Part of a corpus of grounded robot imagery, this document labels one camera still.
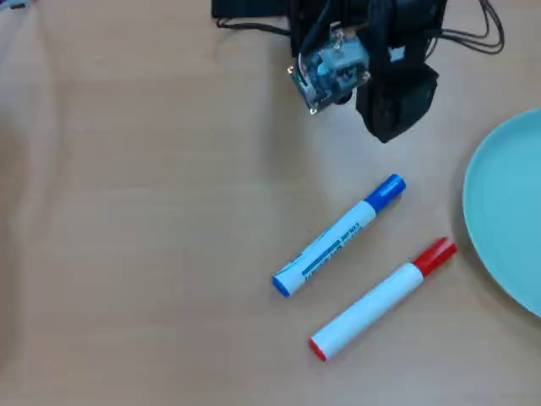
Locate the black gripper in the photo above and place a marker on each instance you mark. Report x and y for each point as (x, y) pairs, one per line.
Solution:
(416, 95)

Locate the red and white marker pen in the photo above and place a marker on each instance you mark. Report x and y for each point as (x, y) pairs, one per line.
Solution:
(380, 298)

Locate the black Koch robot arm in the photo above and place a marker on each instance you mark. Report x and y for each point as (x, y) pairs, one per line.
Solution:
(338, 10)

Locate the blue and white marker pen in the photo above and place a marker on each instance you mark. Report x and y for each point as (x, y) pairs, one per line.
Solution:
(338, 237)

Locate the teal round plate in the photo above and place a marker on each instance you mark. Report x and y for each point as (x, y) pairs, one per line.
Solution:
(509, 211)

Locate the camera circuit board module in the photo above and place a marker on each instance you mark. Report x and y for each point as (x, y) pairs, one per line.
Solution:
(331, 69)

